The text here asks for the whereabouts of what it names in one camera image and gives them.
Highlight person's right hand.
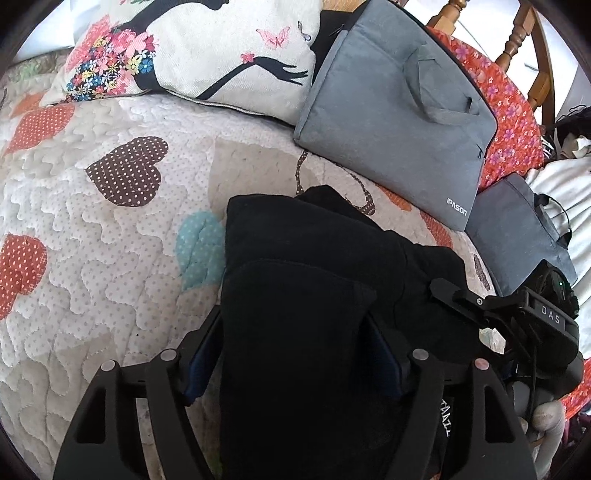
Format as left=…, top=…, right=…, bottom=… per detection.
left=517, top=385, right=566, bottom=467

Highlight wooden headboard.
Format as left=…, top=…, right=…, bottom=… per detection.
left=427, top=0, right=557, bottom=134

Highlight white cloth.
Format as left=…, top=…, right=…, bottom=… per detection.
left=526, top=154, right=591, bottom=361

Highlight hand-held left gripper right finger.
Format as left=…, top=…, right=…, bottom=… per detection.
left=365, top=314, right=539, bottom=480

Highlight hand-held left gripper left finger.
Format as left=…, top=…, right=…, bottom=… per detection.
left=53, top=307, right=225, bottom=480

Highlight printed figure cushion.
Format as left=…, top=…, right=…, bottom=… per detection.
left=39, top=0, right=324, bottom=125

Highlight large grey laptop bag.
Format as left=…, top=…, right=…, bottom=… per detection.
left=293, top=0, right=499, bottom=232

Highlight heart patchwork quilt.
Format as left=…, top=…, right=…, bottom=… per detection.
left=0, top=51, right=509, bottom=480

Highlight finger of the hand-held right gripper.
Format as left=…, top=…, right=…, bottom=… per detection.
left=428, top=278, right=527, bottom=326

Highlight small grey bag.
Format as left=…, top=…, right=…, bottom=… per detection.
left=464, top=173, right=578, bottom=297

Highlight dark cloth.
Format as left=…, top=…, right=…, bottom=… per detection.
left=314, top=9, right=349, bottom=70

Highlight dark clothing pile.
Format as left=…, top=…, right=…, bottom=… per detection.
left=551, top=106, right=591, bottom=161

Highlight red floral pillow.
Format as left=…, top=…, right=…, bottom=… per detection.
left=425, top=25, right=548, bottom=191

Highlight black pants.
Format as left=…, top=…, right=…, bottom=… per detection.
left=219, top=185, right=485, bottom=480

